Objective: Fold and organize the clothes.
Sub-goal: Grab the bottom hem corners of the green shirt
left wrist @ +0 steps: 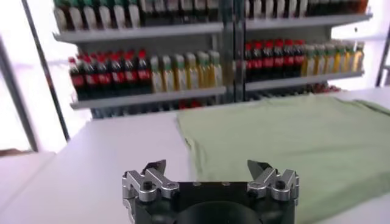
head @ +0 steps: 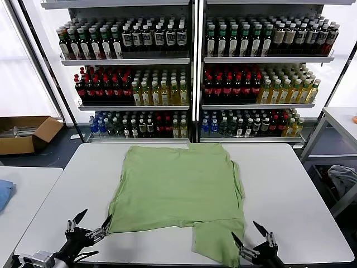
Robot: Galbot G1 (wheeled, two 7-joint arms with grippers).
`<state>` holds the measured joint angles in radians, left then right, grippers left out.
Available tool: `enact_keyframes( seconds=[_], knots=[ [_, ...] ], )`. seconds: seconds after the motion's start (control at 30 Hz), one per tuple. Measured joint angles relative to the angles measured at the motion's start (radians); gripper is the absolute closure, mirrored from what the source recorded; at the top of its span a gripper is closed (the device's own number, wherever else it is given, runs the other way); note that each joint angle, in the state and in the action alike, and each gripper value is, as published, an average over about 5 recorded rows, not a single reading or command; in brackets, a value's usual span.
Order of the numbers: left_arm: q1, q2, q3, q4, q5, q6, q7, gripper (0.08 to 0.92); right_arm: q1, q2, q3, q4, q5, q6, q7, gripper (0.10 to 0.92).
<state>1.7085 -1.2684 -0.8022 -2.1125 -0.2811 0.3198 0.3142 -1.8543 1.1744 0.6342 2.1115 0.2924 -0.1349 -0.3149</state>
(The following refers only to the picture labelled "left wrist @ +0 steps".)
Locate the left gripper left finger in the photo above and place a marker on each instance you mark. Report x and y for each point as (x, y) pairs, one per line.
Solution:
(137, 182)

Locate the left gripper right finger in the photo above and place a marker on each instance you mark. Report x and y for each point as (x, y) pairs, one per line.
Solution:
(283, 182)

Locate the large plain green t-shirt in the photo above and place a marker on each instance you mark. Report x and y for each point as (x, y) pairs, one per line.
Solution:
(274, 137)

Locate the yellow tea bottle green label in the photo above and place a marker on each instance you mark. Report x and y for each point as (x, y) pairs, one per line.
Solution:
(349, 60)
(319, 63)
(215, 73)
(156, 80)
(192, 76)
(180, 78)
(359, 59)
(329, 62)
(339, 61)
(168, 79)
(203, 74)
(309, 64)

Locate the cola bottle red cap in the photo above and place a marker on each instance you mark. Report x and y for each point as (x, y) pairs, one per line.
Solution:
(298, 59)
(278, 61)
(117, 76)
(131, 75)
(258, 63)
(90, 79)
(104, 78)
(249, 64)
(77, 80)
(143, 74)
(288, 60)
(268, 62)

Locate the brown cardboard box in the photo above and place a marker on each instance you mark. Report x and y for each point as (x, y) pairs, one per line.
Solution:
(12, 152)

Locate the grey window mullion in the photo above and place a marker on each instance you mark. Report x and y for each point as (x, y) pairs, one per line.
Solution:
(18, 100)

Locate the black slanted window pole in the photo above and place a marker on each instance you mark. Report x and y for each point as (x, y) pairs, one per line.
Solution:
(383, 61)
(45, 70)

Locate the grey metal shelf rack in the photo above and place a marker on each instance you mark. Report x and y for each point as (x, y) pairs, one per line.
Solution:
(304, 20)
(137, 32)

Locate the dark drink bottle white label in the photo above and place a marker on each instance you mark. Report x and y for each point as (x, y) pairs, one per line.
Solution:
(200, 10)
(212, 10)
(186, 11)
(161, 12)
(174, 11)
(148, 12)

